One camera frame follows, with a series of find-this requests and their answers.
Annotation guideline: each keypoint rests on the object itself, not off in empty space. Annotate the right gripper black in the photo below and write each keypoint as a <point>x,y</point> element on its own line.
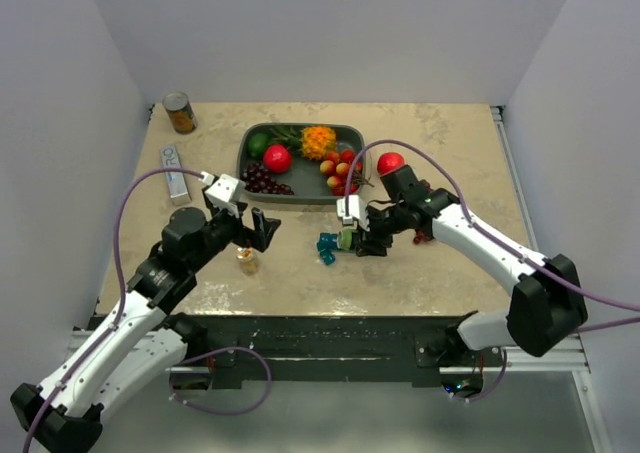
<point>368,243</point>

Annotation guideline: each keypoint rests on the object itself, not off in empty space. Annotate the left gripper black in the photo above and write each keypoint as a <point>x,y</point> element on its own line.
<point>259,236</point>

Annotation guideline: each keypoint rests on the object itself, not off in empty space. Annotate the green pill bottle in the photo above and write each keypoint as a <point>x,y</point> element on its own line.
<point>345,239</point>

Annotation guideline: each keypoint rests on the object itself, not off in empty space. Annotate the teal weekly pill organizer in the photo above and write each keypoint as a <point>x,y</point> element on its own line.
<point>326,246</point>

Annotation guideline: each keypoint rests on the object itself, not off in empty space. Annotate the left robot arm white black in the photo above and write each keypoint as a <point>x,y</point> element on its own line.
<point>139,338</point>

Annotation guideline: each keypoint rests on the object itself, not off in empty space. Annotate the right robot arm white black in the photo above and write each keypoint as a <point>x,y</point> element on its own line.
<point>545,306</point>

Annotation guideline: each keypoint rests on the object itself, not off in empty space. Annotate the dark grapes in tray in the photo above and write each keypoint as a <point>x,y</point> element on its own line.
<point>258,179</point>

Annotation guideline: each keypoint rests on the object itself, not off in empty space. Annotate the small amber glass jar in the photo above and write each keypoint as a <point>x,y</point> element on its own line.
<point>247,260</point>

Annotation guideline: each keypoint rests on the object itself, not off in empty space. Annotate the red grapes on table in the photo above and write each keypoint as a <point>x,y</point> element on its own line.
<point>421,237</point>

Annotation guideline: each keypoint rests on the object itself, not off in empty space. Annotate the red apple in tray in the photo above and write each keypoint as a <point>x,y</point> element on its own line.
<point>277,159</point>

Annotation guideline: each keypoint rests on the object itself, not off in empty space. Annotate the grey fruit tray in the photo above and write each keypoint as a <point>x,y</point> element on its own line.
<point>304,177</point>

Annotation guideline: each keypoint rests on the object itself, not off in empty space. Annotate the green lime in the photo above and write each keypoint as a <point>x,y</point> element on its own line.
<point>258,144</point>

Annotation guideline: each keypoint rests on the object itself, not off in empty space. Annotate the cherry and strawberry bunch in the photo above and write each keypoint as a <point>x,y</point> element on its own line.
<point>336,166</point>

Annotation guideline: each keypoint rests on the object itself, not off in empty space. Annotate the red apple on table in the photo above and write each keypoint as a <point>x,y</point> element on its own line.
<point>388,162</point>

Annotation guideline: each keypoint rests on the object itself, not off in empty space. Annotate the green leafy sprig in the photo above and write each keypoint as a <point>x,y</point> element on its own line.
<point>287,136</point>

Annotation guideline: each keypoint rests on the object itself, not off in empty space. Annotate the purple silver toothpaste box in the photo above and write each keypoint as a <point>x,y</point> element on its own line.
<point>176,181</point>

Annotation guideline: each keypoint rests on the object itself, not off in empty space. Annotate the orange spiky fruit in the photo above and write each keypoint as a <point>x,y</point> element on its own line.
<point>317,141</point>

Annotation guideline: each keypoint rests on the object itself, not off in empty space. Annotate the tin can orange label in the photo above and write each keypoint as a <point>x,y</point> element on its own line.
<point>180,112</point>

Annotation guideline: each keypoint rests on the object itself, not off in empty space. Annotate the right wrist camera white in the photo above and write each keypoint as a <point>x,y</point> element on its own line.
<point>352,211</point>

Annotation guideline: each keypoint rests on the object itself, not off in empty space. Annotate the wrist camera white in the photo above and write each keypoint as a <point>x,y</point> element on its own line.
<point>352,211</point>
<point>224,193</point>

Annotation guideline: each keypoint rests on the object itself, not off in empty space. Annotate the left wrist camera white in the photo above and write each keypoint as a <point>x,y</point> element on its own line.
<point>224,193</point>

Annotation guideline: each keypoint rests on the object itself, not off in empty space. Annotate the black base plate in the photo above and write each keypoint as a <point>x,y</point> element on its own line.
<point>226,352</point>

